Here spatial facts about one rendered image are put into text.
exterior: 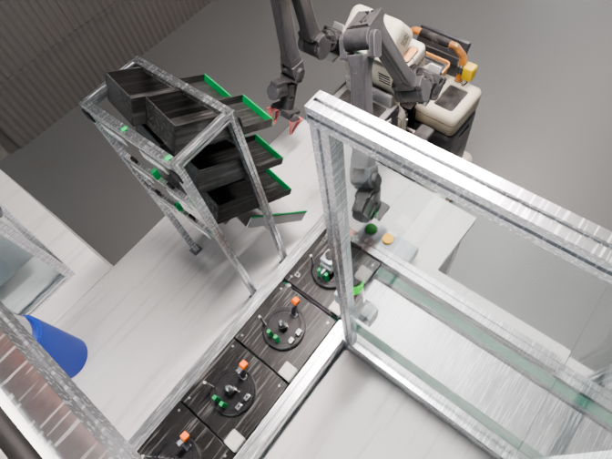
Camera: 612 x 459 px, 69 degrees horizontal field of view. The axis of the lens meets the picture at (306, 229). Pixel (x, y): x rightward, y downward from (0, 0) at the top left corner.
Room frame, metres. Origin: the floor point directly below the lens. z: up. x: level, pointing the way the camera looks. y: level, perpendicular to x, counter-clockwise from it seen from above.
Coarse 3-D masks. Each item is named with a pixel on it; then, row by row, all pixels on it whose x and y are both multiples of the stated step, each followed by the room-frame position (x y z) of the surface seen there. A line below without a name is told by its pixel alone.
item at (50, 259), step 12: (0, 204) 1.34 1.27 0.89; (12, 216) 1.26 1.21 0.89; (0, 228) 0.92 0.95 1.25; (24, 228) 1.18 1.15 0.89; (12, 240) 0.91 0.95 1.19; (24, 240) 0.92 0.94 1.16; (36, 240) 1.10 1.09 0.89; (36, 252) 0.92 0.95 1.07; (48, 252) 1.03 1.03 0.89; (48, 264) 0.91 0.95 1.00; (60, 264) 0.92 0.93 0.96; (36, 300) 0.83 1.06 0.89; (24, 312) 0.79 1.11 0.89
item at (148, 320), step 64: (128, 256) 0.94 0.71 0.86; (192, 256) 0.87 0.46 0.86; (256, 256) 0.80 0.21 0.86; (64, 320) 0.74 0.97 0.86; (128, 320) 0.67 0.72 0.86; (192, 320) 0.61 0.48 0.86; (128, 384) 0.44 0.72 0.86; (320, 384) 0.28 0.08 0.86; (384, 384) 0.24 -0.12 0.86; (320, 448) 0.10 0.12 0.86; (384, 448) 0.06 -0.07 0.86; (448, 448) 0.02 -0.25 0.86
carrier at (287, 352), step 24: (288, 288) 0.60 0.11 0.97; (264, 312) 0.53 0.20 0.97; (288, 312) 0.50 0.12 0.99; (312, 312) 0.49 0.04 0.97; (240, 336) 0.47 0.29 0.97; (264, 336) 0.45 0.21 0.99; (288, 336) 0.43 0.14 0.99; (312, 336) 0.41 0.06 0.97; (264, 360) 0.38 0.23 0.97; (288, 360) 0.36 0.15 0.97
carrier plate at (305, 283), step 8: (320, 240) 0.74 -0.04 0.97; (328, 240) 0.73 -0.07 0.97; (312, 248) 0.72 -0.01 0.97; (320, 248) 0.71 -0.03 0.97; (328, 248) 0.71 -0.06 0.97; (304, 256) 0.70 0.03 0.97; (312, 256) 0.69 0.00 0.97; (296, 264) 0.67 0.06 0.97; (304, 264) 0.67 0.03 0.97; (288, 272) 0.65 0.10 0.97; (304, 272) 0.64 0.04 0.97; (288, 280) 0.62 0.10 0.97; (296, 280) 0.61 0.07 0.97; (304, 280) 0.61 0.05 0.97; (312, 280) 0.60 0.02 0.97; (296, 288) 0.59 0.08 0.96; (304, 288) 0.58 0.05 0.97; (312, 288) 0.57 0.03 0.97; (320, 288) 0.57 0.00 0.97; (312, 296) 0.55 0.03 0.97; (320, 296) 0.54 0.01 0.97; (328, 296) 0.53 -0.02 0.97; (320, 304) 0.51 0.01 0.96; (328, 304) 0.50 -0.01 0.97
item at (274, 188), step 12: (240, 180) 0.88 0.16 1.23; (264, 180) 0.88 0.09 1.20; (276, 180) 0.88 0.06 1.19; (204, 192) 0.77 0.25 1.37; (216, 192) 0.83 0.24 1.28; (228, 192) 0.83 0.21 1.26; (240, 192) 0.83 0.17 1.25; (252, 192) 0.76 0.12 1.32; (264, 192) 0.83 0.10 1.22; (276, 192) 0.83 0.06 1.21; (288, 192) 0.82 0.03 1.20; (216, 204) 0.72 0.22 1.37; (228, 204) 0.72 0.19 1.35; (240, 204) 0.74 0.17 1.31; (252, 204) 0.76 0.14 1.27; (216, 216) 0.71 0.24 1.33; (228, 216) 0.72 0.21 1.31
